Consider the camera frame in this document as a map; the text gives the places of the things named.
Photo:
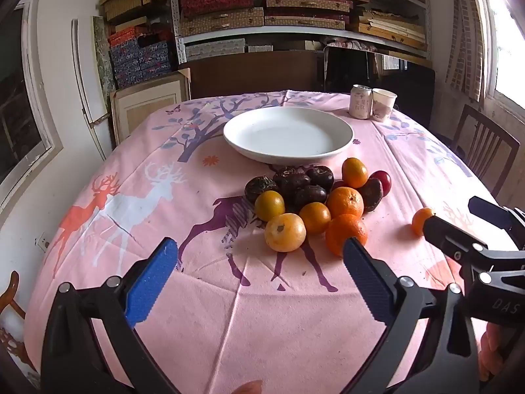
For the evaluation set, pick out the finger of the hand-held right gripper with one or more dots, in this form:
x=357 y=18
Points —
x=451 y=238
x=492 y=212

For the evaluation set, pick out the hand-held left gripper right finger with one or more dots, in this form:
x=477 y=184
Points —
x=367 y=283

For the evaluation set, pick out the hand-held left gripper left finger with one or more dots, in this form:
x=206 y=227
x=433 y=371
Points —
x=151 y=279

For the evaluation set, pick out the small orange mandarin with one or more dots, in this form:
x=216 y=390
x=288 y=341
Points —
x=419 y=222

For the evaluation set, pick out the white plate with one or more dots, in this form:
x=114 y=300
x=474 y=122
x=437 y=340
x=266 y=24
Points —
x=287 y=135

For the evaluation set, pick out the person's right hand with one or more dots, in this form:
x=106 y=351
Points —
x=494 y=349

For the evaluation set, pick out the person's left hand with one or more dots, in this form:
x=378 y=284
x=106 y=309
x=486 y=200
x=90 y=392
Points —
x=248 y=389

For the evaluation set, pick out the pink printed tablecloth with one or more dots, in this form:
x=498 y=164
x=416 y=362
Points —
x=205 y=316

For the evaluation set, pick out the dark wooden chair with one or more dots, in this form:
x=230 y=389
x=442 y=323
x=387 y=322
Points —
x=484 y=147

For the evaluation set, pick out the black panel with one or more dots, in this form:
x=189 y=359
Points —
x=410 y=90

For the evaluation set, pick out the white paper cup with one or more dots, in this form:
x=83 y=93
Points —
x=384 y=104

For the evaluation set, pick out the carved wooden chair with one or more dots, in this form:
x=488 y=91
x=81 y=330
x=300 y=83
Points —
x=12 y=336

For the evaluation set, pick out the white drink can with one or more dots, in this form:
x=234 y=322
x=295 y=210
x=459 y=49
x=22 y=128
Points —
x=360 y=101

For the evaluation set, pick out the bright window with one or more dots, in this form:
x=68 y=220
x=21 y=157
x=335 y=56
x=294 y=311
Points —
x=506 y=41

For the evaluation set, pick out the checked curtain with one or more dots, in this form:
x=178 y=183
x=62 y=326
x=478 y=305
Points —
x=463 y=28

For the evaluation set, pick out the white leaning board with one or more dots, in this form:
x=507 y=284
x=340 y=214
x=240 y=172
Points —
x=84 y=86

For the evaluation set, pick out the white framed window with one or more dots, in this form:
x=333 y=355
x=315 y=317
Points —
x=22 y=111

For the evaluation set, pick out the stack of blue floral boxes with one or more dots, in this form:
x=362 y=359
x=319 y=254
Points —
x=139 y=59

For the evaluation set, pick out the pink floral cloth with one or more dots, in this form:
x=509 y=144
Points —
x=348 y=43

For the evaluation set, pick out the brown wooden board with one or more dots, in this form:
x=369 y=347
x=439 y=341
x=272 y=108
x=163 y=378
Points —
x=254 y=74

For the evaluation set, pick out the green marbled panel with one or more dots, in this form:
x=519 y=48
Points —
x=100 y=53

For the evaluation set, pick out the white metal shelf unit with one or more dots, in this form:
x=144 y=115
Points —
x=287 y=30

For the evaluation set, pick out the stack of woven boxes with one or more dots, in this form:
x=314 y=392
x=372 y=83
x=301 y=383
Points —
x=307 y=12

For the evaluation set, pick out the white wall socket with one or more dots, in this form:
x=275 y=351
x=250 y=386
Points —
x=43 y=241

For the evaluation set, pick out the light wooden picture frame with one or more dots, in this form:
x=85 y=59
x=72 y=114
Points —
x=143 y=106

